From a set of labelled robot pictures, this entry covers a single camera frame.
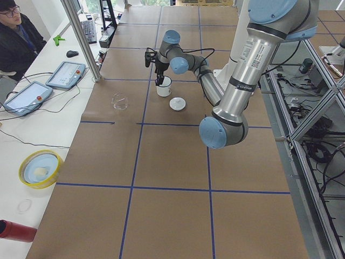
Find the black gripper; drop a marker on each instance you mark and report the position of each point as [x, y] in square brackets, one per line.
[161, 67]

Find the white enamel cup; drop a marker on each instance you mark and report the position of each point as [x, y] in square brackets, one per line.
[164, 89]

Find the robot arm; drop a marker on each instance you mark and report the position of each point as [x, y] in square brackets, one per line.
[270, 23]

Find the clear plastic funnel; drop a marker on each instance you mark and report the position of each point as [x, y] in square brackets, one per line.
[120, 101]

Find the black keyboard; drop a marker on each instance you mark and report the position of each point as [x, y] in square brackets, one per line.
[89, 30]

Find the teach pendant far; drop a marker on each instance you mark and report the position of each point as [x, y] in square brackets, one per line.
[66, 75]

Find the teach pendant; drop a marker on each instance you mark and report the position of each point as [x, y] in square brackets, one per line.
[28, 99]
[66, 75]

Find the black computer mouse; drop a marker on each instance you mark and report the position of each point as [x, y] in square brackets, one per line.
[71, 53]

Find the brown paper table cover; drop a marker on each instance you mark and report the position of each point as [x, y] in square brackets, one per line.
[140, 183]

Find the green plastic clip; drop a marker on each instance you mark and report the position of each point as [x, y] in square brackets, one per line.
[57, 39]

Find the teach pendant near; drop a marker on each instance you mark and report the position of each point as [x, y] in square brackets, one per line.
[28, 99]

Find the seated person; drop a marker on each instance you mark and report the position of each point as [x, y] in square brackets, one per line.
[21, 42]

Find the yellow rimmed bowl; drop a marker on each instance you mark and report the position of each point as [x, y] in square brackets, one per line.
[40, 169]

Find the red bottle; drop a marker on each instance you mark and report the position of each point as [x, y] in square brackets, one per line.
[17, 232]

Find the aluminium frame post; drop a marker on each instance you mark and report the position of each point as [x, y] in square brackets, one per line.
[75, 23]

